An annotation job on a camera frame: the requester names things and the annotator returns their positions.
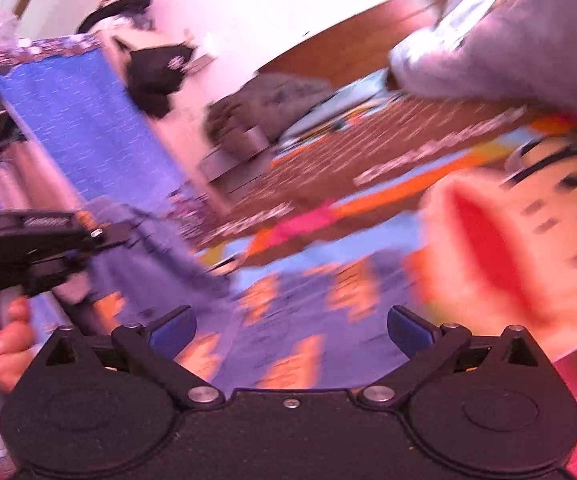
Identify grey hanging garment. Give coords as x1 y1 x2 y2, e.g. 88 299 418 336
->
0 145 84 221

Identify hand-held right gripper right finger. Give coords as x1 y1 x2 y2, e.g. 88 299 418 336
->
355 304 553 409

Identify brown wooden headboard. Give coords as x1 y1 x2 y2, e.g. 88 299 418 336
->
257 0 455 77

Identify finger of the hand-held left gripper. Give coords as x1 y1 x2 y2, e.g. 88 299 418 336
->
88 224 138 250

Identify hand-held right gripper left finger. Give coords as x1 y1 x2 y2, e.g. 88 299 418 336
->
31 304 226 409

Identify cartoon printed blanket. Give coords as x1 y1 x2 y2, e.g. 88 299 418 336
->
188 87 577 480

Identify blue car print pants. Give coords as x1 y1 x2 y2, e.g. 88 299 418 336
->
53 195 421 392

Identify person's left hand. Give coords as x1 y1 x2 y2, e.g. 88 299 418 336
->
0 297 38 395

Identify bicycle print curtain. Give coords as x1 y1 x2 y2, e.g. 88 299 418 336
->
0 34 196 223

